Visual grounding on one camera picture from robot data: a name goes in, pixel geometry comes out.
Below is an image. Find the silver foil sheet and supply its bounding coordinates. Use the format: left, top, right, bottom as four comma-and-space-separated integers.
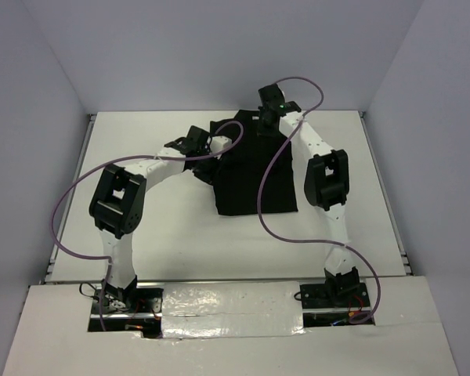
161, 281, 305, 339

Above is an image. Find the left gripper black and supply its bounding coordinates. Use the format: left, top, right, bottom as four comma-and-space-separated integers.
192, 148, 226, 186

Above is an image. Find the aluminium rail right edge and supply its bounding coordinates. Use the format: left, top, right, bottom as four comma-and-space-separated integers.
358, 111, 414, 276

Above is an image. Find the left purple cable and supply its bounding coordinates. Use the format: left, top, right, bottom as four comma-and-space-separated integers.
49, 120, 246, 332

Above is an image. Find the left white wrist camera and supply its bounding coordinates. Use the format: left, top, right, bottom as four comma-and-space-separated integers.
210, 136, 233, 155

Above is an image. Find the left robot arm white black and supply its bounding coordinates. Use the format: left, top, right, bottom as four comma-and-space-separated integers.
89, 126, 232, 312

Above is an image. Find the aluminium rail edge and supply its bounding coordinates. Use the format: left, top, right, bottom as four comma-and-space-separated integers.
40, 114, 97, 284
358, 111, 414, 276

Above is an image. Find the purple cable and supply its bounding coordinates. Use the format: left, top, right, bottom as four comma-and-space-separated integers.
255, 75, 385, 325
49, 120, 246, 332

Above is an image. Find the white foam board front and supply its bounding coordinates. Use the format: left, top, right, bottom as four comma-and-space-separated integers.
4, 277, 457, 375

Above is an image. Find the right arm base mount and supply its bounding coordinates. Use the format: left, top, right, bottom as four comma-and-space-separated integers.
293, 282, 371, 313

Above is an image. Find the aluminium rail left edge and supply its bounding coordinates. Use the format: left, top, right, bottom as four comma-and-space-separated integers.
40, 114, 97, 284

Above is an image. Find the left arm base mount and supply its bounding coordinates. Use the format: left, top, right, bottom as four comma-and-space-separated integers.
78, 282, 164, 338

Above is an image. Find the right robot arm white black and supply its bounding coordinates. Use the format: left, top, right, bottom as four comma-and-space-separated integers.
256, 83, 360, 306

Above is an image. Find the black long sleeve shirt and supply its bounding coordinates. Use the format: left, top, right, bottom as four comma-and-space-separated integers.
212, 110, 298, 216

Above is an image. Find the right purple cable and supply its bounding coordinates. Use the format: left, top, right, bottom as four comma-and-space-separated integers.
255, 75, 385, 325

